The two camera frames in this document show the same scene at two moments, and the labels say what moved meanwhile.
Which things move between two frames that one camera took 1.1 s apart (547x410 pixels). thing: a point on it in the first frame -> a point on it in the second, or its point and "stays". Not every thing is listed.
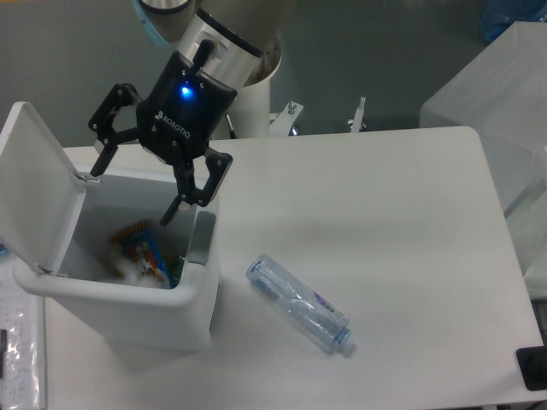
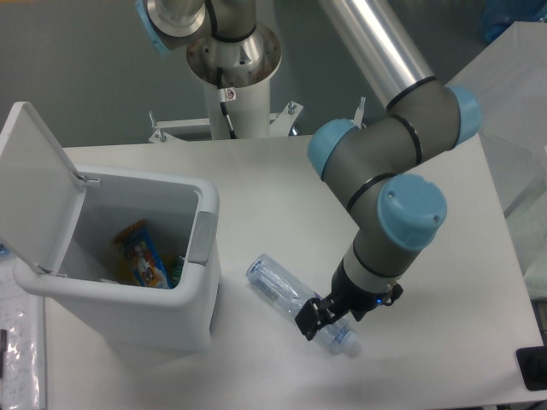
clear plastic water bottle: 302,307 stays
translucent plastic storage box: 502,96 stays
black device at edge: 532,364 stays
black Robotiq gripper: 175,120 -> 316,313
